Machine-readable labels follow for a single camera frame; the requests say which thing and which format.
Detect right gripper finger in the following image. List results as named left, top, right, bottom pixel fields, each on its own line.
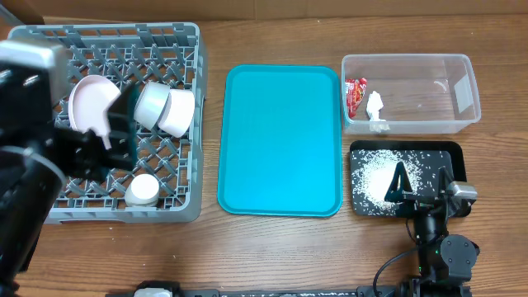
left=384, top=162, right=413, bottom=203
left=438, top=167, right=454, bottom=198

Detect grey metal bowl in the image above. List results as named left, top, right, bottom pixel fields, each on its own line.
left=134, top=82, right=170, bottom=130

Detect large white plate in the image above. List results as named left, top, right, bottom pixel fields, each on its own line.
left=68, top=75, right=120, bottom=149

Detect rice grains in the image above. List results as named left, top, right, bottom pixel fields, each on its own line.
left=351, top=149, right=446, bottom=217

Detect pink-white bowl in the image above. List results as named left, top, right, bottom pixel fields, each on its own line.
left=158, top=89, right=195, bottom=138

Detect white paper cup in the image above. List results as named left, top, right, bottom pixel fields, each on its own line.
left=125, top=174, right=159, bottom=207

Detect white tissue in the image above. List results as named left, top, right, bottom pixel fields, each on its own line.
left=366, top=91, right=390, bottom=133

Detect red snack wrapper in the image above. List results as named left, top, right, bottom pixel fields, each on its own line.
left=345, top=78, right=368, bottom=119

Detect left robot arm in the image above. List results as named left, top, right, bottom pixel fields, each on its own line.
left=1, top=63, right=139, bottom=296

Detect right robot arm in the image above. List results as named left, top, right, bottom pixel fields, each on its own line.
left=372, top=162, right=480, bottom=297

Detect black waste tray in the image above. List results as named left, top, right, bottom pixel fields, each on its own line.
left=349, top=140, right=467, bottom=197

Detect grey plastic dish rack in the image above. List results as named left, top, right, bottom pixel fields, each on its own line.
left=8, top=22, right=207, bottom=224

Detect clear plastic bin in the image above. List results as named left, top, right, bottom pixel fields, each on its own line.
left=342, top=54, right=482, bottom=134

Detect teal serving tray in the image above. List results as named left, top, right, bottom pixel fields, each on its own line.
left=217, top=64, right=343, bottom=218

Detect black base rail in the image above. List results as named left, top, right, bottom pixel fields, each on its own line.
left=105, top=280, right=471, bottom=297

